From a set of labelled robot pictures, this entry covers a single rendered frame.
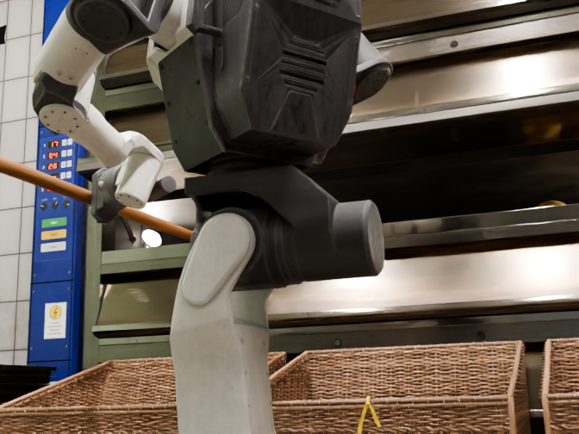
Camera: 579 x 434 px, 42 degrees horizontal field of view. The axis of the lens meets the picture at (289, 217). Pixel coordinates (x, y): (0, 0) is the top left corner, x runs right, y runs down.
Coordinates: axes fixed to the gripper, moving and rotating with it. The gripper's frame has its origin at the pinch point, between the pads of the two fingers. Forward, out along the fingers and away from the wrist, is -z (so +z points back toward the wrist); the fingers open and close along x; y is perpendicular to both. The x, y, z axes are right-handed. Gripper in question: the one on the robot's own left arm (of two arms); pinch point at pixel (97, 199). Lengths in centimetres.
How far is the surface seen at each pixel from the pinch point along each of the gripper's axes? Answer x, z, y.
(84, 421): 48.9, -1.8, -1.3
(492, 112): -20, 50, 79
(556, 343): 35, 51, 93
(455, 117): -20, 43, 73
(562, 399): 47, 77, 55
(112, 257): 4, -52, 25
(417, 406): 47, 57, 40
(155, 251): 3, -40, 33
